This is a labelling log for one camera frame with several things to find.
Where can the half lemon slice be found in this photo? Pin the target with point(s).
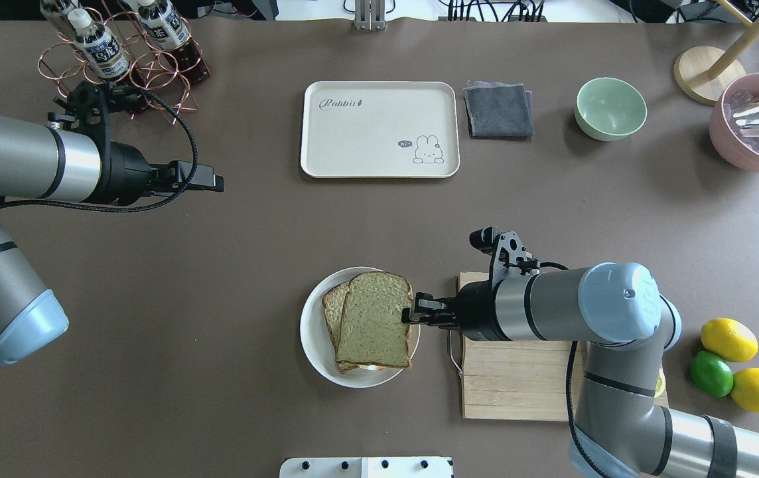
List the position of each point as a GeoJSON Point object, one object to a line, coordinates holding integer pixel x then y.
{"type": "Point", "coordinates": [661, 383]}

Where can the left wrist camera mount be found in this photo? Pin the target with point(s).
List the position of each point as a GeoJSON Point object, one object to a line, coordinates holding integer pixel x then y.
{"type": "Point", "coordinates": [91, 99]}

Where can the white round plate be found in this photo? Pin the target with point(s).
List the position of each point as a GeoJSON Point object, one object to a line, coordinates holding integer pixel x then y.
{"type": "Point", "coordinates": [318, 348]}

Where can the tea bottle lower left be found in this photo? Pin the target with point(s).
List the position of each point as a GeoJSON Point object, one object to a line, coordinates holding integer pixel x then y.
{"type": "Point", "coordinates": [167, 31]}

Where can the mint green bowl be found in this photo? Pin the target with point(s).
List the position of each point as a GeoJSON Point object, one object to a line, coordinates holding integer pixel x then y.
{"type": "Point", "coordinates": [609, 109]}

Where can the wooden mug tree stand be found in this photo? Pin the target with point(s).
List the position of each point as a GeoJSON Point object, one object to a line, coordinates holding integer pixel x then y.
{"type": "Point", "coordinates": [703, 72]}

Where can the bread slice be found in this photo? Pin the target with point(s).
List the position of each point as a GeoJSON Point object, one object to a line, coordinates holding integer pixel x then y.
{"type": "Point", "coordinates": [333, 302]}
{"type": "Point", "coordinates": [372, 331]}

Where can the green lime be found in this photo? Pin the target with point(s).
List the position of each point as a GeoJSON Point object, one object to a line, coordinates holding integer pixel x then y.
{"type": "Point", "coordinates": [711, 374]}

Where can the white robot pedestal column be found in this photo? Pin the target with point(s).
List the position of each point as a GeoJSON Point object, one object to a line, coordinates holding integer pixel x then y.
{"type": "Point", "coordinates": [382, 466]}

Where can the bread slice on plate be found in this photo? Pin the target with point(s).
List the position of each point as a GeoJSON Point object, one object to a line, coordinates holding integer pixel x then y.
{"type": "Point", "coordinates": [333, 302]}

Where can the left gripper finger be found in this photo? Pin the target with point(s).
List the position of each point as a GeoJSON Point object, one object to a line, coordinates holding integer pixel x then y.
{"type": "Point", "coordinates": [196, 177]}

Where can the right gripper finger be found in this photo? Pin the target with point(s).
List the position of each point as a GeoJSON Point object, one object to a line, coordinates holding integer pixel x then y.
{"type": "Point", "coordinates": [427, 303]}
{"type": "Point", "coordinates": [440, 318]}

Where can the grey folded cloth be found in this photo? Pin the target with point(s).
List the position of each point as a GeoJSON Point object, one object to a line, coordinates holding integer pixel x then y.
{"type": "Point", "coordinates": [499, 111]}

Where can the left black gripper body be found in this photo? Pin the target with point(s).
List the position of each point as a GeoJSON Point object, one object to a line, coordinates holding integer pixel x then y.
{"type": "Point", "coordinates": [129, 171]}

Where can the fried egg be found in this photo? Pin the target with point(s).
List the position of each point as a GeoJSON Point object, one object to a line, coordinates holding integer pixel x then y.
{"type": "Point", "coordinates": [370, 367]}

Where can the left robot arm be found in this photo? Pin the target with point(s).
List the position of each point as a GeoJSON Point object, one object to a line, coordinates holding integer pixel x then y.
{"type": "Point", "coordinates": [72, 165]}

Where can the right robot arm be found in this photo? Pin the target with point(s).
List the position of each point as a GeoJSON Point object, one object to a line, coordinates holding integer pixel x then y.
{"type": "Point", "coordinates": [616, 308]}

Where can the cream rabbit tray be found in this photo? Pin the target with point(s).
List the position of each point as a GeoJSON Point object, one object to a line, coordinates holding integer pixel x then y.
{"type": "Point", "coordinates": [379, 130]}

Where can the copper wire bottle rack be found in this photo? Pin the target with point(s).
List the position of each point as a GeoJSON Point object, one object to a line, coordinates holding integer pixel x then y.
{"type": "Point", "coordinates": [145, 45]}

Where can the tea bottle upper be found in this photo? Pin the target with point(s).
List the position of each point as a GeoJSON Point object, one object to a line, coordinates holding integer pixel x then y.
{"type": "Point", "coordinates": [99, 46]}

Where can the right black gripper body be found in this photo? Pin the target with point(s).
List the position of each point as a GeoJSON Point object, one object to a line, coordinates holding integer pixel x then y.
{"type": "Point", "coordinates": [476, 310]}

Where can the wooden cutting board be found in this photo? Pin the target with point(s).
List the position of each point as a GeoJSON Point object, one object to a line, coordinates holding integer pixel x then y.
{"type": "Point", "coordinates": [522, 380]}

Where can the yellow lemon upper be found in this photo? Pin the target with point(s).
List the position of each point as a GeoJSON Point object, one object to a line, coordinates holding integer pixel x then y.
{"type": "Point", "coordinates": [729, 339]}

